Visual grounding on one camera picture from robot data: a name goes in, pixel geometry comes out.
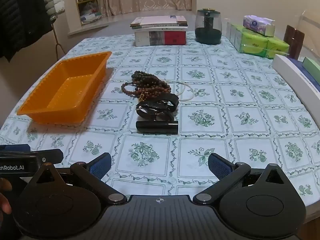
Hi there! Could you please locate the brown bead bracelet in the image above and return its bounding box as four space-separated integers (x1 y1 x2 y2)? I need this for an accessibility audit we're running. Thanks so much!
121 76 173 99

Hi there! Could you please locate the thin green-spined book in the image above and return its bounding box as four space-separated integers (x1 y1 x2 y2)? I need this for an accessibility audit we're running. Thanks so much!
130 24 188 30

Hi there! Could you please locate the black wristwatch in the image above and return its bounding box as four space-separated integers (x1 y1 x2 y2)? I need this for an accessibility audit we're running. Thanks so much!
136 102 175 121

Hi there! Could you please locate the brown wooden chair back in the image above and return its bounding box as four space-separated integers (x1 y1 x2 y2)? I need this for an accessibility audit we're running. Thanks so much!
283 25 306 61

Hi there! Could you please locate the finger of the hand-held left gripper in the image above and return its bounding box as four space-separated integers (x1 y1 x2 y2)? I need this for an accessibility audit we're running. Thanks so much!
29 149 64 166
0 144 30 153

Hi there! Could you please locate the person's left hand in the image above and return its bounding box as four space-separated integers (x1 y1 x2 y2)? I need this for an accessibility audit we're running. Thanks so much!
0 177 13 215

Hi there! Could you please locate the blue book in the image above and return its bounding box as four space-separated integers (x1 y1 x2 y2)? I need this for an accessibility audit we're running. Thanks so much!
287 55 320 93

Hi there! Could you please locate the light green box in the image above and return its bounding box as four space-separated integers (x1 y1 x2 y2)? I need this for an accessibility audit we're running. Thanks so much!
302 57 320 78

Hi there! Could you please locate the gold metal coat rack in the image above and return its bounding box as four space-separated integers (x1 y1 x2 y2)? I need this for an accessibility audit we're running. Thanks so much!
51 22 67 56

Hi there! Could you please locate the pink cover book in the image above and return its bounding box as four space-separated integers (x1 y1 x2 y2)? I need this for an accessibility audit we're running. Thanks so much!
130 16 188 26

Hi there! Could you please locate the black fitness band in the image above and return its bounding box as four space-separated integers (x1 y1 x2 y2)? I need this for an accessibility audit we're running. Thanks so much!
138 93 179 106

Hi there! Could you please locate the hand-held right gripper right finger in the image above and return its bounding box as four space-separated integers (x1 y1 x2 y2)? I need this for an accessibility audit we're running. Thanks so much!
193 152 288 205

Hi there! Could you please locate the white pearl bracelet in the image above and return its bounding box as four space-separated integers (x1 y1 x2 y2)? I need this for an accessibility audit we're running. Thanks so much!
164 79 195 102

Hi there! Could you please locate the thick white red book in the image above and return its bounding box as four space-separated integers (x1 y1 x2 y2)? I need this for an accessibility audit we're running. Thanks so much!
134 27 188 47

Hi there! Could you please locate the purple tissue pack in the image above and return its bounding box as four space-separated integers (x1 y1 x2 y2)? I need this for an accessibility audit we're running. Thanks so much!
243 15 276 37

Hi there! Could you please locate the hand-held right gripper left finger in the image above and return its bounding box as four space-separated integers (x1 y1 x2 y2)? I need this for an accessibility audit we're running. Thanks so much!
32 152 127 205

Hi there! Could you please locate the black down jacket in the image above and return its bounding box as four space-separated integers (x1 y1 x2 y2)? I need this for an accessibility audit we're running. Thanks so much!
0 0 54 63

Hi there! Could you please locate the plastic bags pile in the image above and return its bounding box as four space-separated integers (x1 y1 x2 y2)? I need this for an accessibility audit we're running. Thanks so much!
80 1 102 25

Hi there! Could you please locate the orange plastic tray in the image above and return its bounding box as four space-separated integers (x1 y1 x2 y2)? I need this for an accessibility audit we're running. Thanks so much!
16 51 113 125

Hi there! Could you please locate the long white box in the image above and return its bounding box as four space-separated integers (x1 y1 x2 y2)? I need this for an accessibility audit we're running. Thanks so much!
272 53 320 107

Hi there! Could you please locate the green tissue pack bundle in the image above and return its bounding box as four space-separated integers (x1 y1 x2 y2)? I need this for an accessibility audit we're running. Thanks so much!
226 21 290 60

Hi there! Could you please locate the black lipstick tube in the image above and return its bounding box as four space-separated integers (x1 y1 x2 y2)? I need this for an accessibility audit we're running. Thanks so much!
136 120 179 134

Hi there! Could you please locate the dark green glass jar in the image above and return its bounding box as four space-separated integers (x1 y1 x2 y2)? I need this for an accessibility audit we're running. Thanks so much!
194 8 223 45

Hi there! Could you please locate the dark bead necklace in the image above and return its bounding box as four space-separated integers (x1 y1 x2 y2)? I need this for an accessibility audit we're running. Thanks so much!
132 70 166 86

